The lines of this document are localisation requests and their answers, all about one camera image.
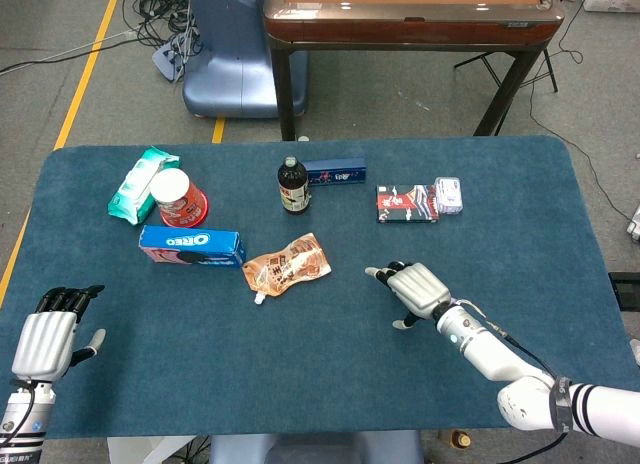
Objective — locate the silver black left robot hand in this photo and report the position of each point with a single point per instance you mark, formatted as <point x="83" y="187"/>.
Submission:
<point x="45" y="344"/>

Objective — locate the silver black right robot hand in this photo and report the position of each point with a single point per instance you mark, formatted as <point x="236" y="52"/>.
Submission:
<point x="417" y="286"/>

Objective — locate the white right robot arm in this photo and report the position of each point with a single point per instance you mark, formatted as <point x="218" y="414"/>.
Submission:
<point x="490" y="354"/>

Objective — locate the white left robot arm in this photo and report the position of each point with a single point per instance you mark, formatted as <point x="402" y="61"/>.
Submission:
<point x="25" y="419"/>

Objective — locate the black red flat box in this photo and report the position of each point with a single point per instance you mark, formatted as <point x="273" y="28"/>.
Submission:
<point x="405" y="204"/>

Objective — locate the orange spout pouch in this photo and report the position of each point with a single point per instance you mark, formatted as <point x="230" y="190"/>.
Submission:
<point x="287" y="269"/>

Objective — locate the blue felt table cover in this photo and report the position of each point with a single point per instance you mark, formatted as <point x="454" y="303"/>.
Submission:
<point x="310" y="364"/>

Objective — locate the long dark blue box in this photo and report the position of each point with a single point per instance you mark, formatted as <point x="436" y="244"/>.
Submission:
<point x="340" y="173"/>

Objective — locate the brown tea bottle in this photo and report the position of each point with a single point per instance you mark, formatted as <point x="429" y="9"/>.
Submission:
<point x="293" y="189"/>

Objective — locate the small brown bottle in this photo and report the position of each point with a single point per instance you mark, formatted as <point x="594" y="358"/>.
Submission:
<point x="461" y="439"/>

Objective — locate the blue Oreo cookie box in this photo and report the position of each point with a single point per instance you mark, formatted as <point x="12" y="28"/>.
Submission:
<point x="190" y="241"/>

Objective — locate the green wet wipes pack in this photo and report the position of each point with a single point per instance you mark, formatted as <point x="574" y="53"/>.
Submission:
<point x="132" y="189"/>

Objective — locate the blue grey robot torso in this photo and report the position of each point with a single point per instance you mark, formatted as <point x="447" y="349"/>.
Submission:
<point x="320" y="449"/>

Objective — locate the red instant noodle cup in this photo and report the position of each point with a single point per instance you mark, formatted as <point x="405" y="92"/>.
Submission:
<point x="177" y="199"/>

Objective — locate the black flat device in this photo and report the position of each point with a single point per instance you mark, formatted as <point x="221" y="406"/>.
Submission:
<point x="627" y="291"/>

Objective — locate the white grey gadget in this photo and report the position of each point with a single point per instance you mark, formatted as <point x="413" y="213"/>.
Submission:
<point x="634" y="229"/>

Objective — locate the brown mahjong table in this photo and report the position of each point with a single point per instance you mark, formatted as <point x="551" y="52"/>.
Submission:
<point x="410" y="26"/>

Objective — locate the grey power strip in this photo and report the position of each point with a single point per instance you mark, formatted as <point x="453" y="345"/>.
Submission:
<point x="172" y="59"/>

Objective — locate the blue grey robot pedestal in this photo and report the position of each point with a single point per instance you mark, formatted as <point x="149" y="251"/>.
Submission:
<point x="225" y="74"/>

